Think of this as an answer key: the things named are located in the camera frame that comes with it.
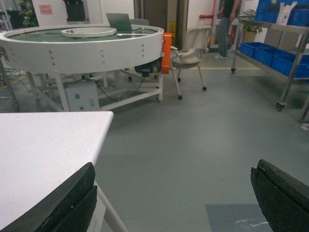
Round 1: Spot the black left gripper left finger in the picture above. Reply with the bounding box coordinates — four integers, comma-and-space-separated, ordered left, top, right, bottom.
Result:
1, 162, 98, 232

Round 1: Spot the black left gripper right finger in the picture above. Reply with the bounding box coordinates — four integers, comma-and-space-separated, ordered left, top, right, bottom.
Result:
251, 159, 309, 232

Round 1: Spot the white control box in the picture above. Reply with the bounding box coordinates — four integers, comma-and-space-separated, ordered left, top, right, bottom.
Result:
66, 81, 99, 112

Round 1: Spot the steel wheeled shelf cart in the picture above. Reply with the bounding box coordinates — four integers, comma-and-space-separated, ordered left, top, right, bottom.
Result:
231, 18, 309, 112

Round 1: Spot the blue crate on cart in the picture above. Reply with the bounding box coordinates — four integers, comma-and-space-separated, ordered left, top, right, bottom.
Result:
271, 49, 309, 78
254, 47, 286, 67
239, 42, 272, 58

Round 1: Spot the white round rotary table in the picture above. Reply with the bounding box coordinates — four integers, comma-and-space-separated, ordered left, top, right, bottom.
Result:
0, 24, 168, 112

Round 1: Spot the potted green plant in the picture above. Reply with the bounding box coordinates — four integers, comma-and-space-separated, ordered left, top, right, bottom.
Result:
242, 9, 262, 42

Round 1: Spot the white office chair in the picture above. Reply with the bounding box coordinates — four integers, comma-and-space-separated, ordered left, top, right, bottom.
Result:
170, 26, 212, 100

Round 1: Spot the orange motor cover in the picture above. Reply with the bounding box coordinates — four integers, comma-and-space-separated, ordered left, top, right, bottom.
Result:
161, 32, 172, 74

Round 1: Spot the person in dark clothes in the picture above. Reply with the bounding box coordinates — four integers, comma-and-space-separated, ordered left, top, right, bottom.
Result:
215, 0, 241, 59

